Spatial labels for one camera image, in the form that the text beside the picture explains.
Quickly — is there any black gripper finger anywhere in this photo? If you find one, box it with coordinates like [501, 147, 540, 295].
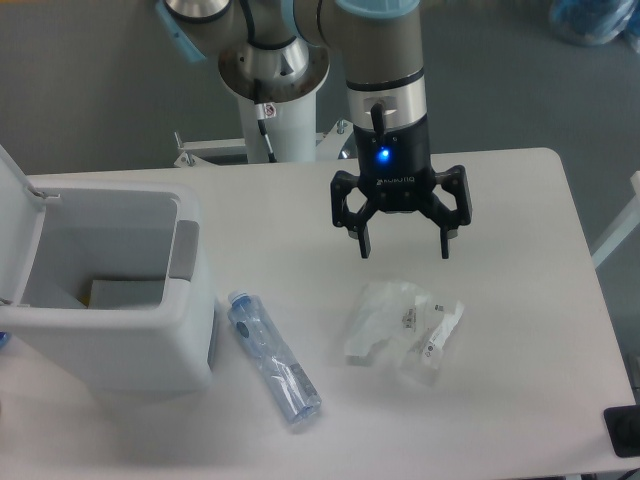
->
[432, 165, 473, 259]
[330, 170, 374, 259]

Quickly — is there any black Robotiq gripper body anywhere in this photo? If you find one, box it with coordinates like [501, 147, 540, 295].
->
[354, 117, 435, 213]

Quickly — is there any clear plastic bag trash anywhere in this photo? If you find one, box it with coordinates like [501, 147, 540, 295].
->
[343, 280, 465, 385]

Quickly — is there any clear crushed plastic bottle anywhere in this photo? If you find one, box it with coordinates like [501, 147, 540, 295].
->
[227, 290, 322, 425]

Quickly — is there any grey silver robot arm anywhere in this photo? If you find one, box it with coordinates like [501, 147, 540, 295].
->
[156, 1, 472, 256]

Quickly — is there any white open trash can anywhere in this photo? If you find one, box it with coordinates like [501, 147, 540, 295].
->
[1, 153, 216, 392]

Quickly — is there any blue plastic bag on floor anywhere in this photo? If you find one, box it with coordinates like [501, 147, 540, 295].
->
[548, 1, 639, 47]

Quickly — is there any black device at table edge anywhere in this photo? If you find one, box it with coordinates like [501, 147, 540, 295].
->
[603, 405, 639, 458]

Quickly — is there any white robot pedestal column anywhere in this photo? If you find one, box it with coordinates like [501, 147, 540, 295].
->
[236, 92, 316, 164]

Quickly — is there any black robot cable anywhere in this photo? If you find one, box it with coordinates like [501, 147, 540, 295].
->
[238, 0, 278, 164]

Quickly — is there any white pedestal base frame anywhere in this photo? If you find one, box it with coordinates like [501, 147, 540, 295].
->
[173, 118, 357, 168]

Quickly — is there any white frame leg right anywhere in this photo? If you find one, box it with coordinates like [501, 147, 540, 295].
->
[590, 171, 639, 268]

